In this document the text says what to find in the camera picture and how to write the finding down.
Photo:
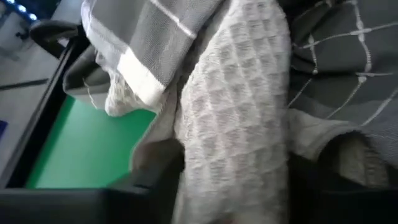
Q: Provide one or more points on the white waffle towel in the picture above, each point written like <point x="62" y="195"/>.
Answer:
<point x="236" y="109"/>

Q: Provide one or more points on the black curved clamp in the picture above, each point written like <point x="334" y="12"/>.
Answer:
<point x="53" y="34"/>

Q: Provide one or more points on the black table frame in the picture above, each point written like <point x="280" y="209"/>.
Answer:
<point x="34" y="124"/>

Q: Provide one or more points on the blue LED light strip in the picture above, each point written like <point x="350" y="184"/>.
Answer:
<point x="21" y="8"/>

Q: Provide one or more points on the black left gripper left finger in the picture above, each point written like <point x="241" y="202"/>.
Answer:
<point x="161" y="193"/>

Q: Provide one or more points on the light grey towel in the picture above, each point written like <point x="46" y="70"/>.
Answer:
<point x="311" y="133"/>

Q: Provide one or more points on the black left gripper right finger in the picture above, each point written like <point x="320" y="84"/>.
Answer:
<point x="308" y="199"/>

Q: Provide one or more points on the grey checked towel white border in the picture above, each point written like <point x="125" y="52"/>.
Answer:
<point x="342" y="56"/>
<point x="146" y="34"/>

